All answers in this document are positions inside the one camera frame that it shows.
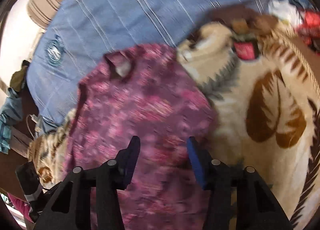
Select blue plaid bedsheet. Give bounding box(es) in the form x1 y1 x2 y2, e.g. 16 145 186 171
26 0 311 127

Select beige floral fleece blanket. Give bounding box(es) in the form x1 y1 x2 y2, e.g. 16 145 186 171
29 7 319 229

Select red white clutter pile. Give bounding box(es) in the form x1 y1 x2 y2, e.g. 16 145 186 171
268 0 319 55

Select teal hanging clothes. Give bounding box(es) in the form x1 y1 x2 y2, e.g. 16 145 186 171
1 60 30 154

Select purple floral garment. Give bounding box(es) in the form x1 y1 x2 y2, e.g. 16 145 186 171
64 44 215 229

